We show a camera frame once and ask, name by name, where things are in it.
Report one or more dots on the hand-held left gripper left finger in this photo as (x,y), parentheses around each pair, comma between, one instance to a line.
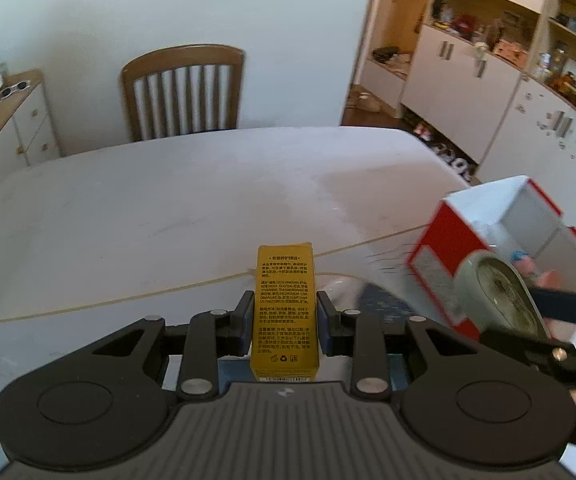
(245,320)

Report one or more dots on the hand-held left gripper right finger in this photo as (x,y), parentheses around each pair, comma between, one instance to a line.
(324,325)

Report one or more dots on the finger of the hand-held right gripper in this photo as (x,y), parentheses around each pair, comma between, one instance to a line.
(562,305)
(542,350)

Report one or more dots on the small yellow carton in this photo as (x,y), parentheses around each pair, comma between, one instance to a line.
(283,310)

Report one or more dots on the red cardboard box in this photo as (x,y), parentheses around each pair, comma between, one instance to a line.
(447,240)

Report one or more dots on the dark blue speckled fan mat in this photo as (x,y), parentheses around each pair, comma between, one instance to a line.
(392,305)

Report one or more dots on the white curved stickered cabinet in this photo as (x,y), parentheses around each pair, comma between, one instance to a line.
(532,135)

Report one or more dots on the white lower cabinet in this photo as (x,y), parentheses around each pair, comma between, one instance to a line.
(457,95)

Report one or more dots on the brown wooden chair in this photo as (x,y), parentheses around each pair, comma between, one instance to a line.
(183,60)

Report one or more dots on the black bag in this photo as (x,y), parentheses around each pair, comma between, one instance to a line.
(385,53)

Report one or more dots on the white side cabinet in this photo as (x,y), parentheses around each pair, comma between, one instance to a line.
(28,125)

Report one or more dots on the white sunglasses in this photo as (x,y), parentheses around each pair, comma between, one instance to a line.
(14,89)

